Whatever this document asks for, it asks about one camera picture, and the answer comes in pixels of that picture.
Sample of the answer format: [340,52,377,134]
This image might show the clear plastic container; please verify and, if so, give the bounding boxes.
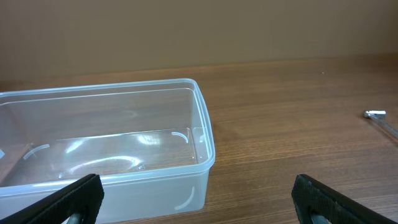
[1,78,216,223]

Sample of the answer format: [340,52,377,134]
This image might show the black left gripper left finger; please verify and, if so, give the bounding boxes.
[1,174,104,224]

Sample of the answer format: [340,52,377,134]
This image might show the silver L-shaped socket wrench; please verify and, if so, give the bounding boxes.
[363,110,397,139]

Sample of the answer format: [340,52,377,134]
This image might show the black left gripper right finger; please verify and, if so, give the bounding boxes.
[291,174,397,224]

